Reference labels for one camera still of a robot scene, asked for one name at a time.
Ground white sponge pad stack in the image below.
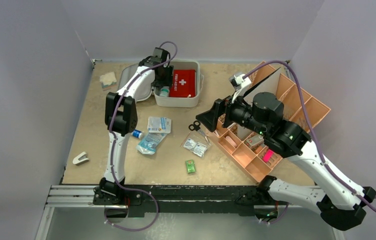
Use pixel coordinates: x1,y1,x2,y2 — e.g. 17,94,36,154
99,71,117,91

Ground white blue mask packet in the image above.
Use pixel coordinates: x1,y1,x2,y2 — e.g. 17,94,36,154
147,116,172,134

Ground small green box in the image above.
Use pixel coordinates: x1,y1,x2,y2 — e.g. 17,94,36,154
185,159,197,174

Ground black handled scissors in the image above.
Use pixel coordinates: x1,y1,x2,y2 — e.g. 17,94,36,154
188,120,210,144

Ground white staple remover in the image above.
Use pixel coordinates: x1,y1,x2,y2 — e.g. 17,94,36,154
72,151,90,166

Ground pink sticky note block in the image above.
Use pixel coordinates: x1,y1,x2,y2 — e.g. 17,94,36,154
262,149,274,163

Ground red fabric pouch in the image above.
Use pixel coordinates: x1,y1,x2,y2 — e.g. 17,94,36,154
169,69,197,98

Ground peach plastic desk organizer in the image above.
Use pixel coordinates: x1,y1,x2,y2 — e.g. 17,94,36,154
196,62,330,182

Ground blue clear wipes packet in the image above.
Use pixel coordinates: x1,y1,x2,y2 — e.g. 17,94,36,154
136,132,168,155

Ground clear bag of sachets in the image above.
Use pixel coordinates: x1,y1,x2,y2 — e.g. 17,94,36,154
180,131,212,158

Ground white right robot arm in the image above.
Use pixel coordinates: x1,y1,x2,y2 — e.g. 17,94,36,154
224,92,376,231

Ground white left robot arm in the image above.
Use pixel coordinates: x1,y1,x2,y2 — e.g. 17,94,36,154
97,46,175,205

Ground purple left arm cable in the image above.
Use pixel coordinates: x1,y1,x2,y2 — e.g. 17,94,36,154
103,41,178,233

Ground clear white cap bottle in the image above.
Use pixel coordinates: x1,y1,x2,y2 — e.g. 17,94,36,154
159,86,170,98

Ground red white card box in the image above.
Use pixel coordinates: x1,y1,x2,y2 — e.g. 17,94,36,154
244,134,264,148

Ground white bottle blue label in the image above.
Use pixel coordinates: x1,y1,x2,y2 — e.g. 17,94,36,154
131,129,145,140

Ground pink eraser block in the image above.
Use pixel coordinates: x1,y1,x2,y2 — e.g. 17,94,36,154
225,135,237,148

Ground grey medicine case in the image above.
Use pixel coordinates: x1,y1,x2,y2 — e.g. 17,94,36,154
116,59,205,109

